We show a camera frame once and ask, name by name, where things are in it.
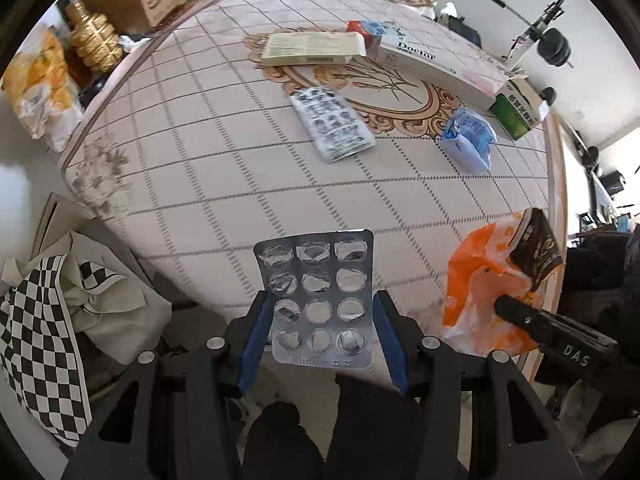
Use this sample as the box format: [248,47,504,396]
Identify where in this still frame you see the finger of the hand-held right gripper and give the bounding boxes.
[494,295,551,343]

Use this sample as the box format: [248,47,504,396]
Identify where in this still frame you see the long white box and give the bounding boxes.
[376,22,511,111]

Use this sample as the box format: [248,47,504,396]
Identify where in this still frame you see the yellow plastic bag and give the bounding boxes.
[2,27,83,153]

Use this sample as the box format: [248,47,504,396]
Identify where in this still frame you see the orange plastic bag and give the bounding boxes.
[442,212,556,358]

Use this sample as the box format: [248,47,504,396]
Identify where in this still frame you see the silver pill blister pack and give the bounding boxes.
[253,230,375,367]

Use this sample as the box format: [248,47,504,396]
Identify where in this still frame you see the wooden board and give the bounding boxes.
[32,192,96,261]

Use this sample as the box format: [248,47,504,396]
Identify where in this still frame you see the green medicine box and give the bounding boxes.
[490,78,548,141]

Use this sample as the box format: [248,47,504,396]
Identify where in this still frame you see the gold bottle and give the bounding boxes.
[65,1,124,73]

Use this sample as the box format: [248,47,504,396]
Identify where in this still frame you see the small red blue box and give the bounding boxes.
[347,20,396,43]

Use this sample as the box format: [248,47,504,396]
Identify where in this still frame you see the beige tote bag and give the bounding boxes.
[0,230,173,356]

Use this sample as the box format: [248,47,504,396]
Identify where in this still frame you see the blue plastic packet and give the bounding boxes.
[440,107,497,173]

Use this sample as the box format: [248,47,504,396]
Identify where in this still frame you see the black dumbbell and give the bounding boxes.
[537,27,572,67]

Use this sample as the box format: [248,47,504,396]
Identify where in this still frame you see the printed foil pill sheet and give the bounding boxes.
[290,86,376,163]

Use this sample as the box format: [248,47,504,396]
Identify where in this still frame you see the dark snack packet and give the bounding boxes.
[507,208,565,293]

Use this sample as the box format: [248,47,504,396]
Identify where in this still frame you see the person's dark trousers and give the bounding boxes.
[240,375,426,480]

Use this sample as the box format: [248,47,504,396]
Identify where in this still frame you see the patterned tablecloth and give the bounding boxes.
[60,0,563,326]

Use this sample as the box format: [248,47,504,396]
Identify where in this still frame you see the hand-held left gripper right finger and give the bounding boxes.
[372,289,583,480]

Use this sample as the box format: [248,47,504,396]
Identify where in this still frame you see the black white checkered cloth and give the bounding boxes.
[0,255,126,448]

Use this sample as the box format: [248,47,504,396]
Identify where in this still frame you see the cream medicine box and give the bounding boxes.
[261,31,368,67]

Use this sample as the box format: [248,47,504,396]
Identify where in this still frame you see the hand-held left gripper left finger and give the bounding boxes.
[62,290,273,480]

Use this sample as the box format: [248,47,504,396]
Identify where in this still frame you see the dark brown chair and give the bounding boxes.
[555,220,640,321]

